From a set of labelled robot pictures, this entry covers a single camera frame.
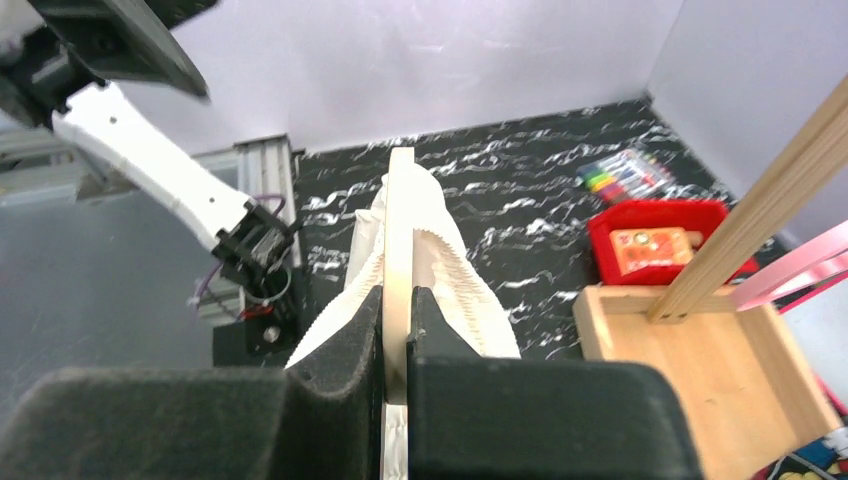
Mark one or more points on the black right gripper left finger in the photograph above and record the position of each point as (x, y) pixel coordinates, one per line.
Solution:
(319, 419)

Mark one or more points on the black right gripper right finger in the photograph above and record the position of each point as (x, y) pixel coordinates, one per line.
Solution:
(475, 417)

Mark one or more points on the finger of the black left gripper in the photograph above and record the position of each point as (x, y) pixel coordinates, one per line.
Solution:
(128, 40)

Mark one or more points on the white shorts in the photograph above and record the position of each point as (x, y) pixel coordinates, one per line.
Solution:
(440, 265)

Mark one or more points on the beige wooden hanger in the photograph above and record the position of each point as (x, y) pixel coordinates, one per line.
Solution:
(397, 273)

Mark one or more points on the pink hanger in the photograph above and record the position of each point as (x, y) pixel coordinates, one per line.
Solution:
(820, 259)

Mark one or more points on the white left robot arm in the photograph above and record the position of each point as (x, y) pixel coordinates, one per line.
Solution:
(62, 63)

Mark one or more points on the comic print shorts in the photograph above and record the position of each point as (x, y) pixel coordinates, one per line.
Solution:
(824, 458)

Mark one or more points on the orange card box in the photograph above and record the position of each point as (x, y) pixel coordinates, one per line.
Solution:
(636, 249)

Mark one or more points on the wooden clothes rack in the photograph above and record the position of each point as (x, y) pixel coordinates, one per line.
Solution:
(747, 392)

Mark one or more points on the marker pen pack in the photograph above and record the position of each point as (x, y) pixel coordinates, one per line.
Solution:
(625, 175)

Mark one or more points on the red plastic bin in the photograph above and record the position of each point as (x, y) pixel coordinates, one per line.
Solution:
(703, 216)

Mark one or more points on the whiteboard with pink frame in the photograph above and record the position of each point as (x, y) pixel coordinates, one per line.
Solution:
(818, 323)

